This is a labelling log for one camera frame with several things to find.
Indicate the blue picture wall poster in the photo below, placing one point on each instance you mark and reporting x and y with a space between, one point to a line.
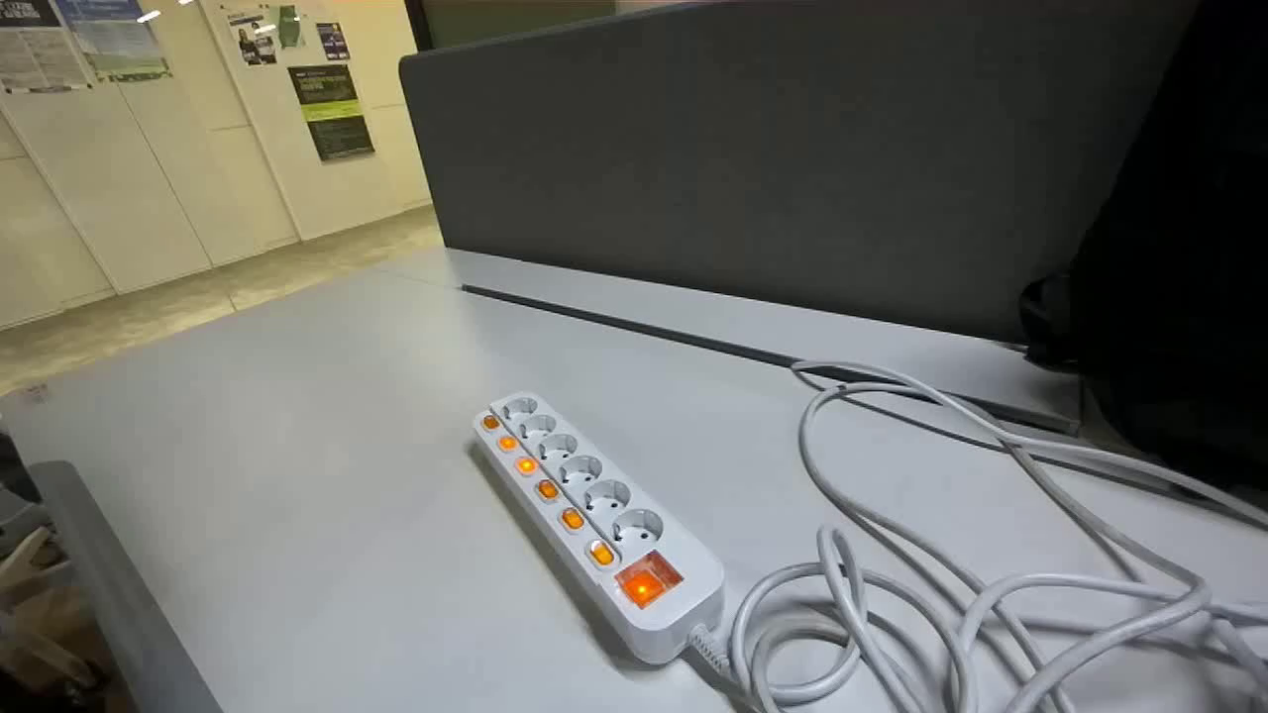
121 37

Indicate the beige wooden frame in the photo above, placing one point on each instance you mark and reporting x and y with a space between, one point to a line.
29 594

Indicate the white text wall poster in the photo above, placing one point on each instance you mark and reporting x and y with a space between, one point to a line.
33 47

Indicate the white six-socket power strip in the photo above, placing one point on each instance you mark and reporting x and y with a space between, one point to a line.
598 529

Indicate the dark poster with green band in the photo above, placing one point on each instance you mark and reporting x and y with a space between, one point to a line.
334 112

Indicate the small dark wall sheet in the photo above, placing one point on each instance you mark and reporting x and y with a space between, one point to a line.
334 39

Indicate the large red lit main switch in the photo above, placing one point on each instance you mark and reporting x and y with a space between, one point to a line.
648 580

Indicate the grey desk partition panel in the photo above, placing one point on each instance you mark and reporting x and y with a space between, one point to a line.
795 142

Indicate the small green wall sheet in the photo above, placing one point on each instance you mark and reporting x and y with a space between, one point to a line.
286 24

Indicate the black bulky chair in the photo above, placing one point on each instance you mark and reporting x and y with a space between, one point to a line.
1175 261

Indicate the small photo wall sheet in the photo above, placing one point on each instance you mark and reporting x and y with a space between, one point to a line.
254 37

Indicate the small orange lit rocker switch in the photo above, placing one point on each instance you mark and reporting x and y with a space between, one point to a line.
573 519
490 421
548 488
530 466
604 550
511 444

